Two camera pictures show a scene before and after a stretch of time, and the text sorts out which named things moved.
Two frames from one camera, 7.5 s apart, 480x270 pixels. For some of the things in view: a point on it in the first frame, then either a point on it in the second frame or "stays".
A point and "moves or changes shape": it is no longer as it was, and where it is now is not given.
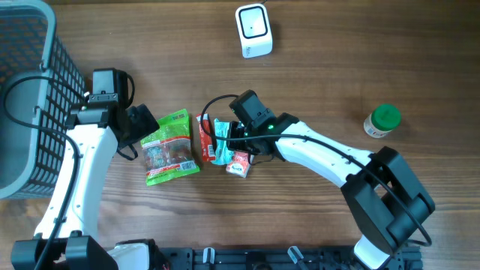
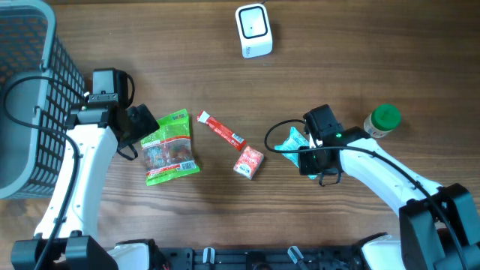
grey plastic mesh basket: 40,86 stays
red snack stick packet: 208,151 moves or changes shape
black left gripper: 145,121 stays
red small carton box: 241,163 moves or changes shape
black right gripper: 235,145 to 306,167
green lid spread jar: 382,120 stays
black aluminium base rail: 262,258 stays
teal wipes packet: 223,156 moves or changes shape
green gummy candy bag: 168,151 stays
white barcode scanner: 254,31 stays
